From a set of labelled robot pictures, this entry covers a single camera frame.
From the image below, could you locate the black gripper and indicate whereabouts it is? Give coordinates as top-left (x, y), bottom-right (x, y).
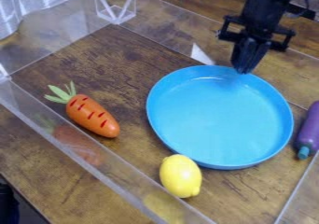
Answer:
top-left (218, 0), bottom-right (296, 74)

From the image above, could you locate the blue round tray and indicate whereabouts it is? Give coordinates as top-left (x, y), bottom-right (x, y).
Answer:
top-left (146, 65), bottom-right (294, 170)

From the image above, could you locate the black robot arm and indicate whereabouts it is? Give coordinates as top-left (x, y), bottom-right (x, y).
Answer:
top-left (217, 0), bottom-right (310, 74)

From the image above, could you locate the orange toy carrot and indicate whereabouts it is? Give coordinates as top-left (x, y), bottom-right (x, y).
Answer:
top-left (45, 82), bottom-right (121, 138)

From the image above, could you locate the black cable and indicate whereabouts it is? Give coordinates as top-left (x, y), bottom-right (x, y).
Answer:
top-left (286, 0), bottom-right (313, 19)

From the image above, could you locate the yellow toy lemon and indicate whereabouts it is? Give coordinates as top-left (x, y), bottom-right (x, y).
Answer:
top-left (159, 154), bottom-right (202, 198)

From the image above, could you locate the purple toy eggplant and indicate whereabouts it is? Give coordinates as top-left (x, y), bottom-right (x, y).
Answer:
top-left (297, 101), bottom-right (319, 160)

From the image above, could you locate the clear acrylic enclosure wall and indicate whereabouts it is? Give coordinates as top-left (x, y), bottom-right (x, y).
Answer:
top-left (0, 0), bottom-right (319, 224)

